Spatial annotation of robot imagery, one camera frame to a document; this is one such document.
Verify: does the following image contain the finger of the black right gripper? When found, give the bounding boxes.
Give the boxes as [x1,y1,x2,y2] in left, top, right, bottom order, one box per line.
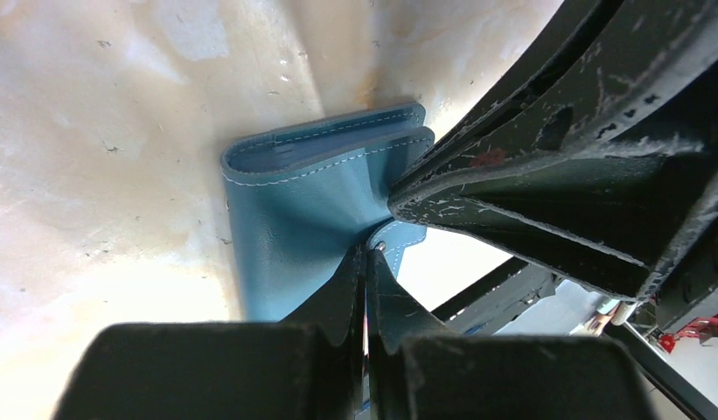
[392,1,718,198]
[389,153,718,301]

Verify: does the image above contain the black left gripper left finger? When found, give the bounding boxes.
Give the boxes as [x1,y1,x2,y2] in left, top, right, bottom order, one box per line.
[282,245,366,419]

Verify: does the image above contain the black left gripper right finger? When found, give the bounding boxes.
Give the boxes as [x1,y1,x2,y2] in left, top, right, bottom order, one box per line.
[366,249,456,419]

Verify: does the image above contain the blue leather card holder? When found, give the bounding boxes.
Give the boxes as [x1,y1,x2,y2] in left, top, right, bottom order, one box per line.
[220,102,435,322]

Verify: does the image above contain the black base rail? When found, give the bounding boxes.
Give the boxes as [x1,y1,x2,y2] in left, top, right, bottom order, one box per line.
[419,257,718,419]

